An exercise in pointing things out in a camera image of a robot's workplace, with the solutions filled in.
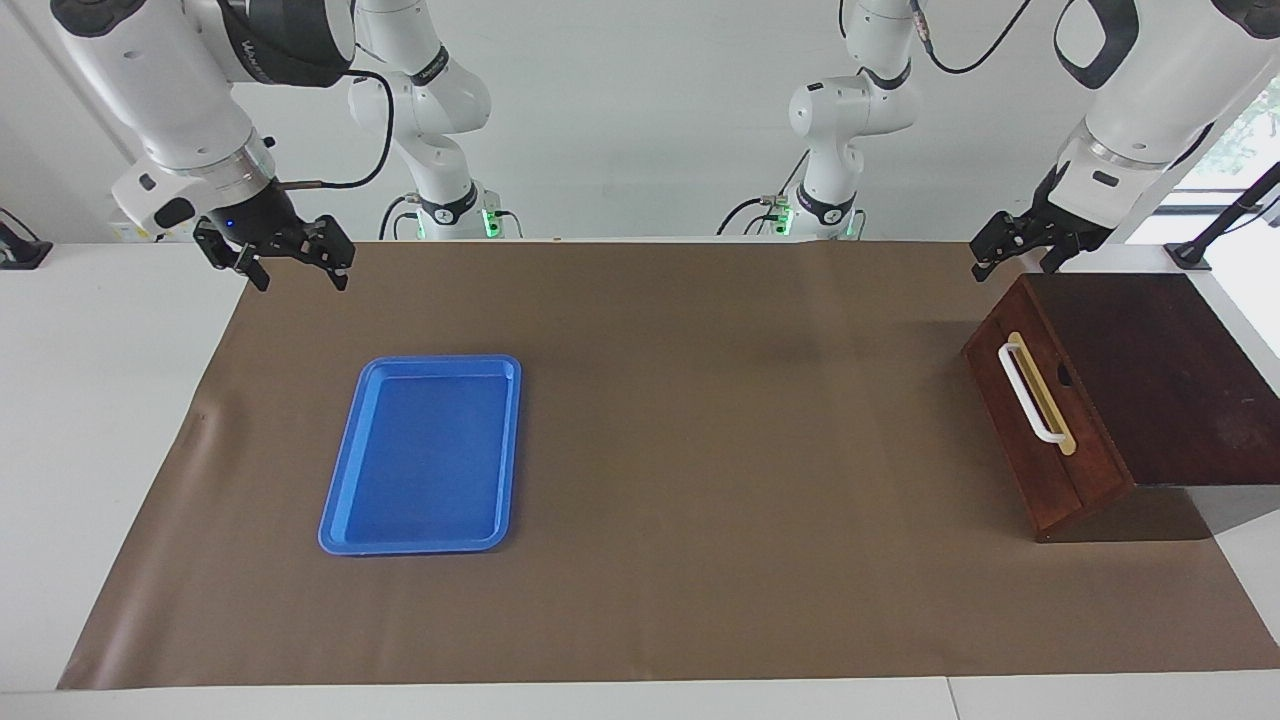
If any blue plastic tray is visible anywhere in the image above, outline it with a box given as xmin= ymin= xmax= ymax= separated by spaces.
xmin=318 ymin=354 xmax=523 ymax=557

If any black base cable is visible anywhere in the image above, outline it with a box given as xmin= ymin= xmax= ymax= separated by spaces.
xmin=378 ymin=195 xmax=421 ymax=241
xmin=715 ymin=150 xmax=811 ymax=238

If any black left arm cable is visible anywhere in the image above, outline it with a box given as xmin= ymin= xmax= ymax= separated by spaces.
xmin=905 ymin=0 xmax=1031 ymax=77

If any wooden drawer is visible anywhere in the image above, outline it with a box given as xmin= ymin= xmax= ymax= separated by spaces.
xmin=965 ymin=285 xmax=1134 ymax=531

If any black table clamp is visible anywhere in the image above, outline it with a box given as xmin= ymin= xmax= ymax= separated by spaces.
xmin=0 ymin=207 xmax=53 ymax=271

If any white drawer handle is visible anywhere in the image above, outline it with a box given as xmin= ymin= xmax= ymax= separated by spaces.
xmin=998 ymin=332 xmax=1079 ymax=457

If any brown table mat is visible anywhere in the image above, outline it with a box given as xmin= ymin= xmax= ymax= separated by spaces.
xmin=57 ymin=238 xmax=1280 ymax=691

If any dark wooden drawer cabinet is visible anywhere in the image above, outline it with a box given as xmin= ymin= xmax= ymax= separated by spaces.
xmin=962 ymin=272 xmax=1280 ymax=544

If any white wall socket box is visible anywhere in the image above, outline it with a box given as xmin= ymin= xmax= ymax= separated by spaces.
xmin=112 ymin=222 xmax=196 ymax=244

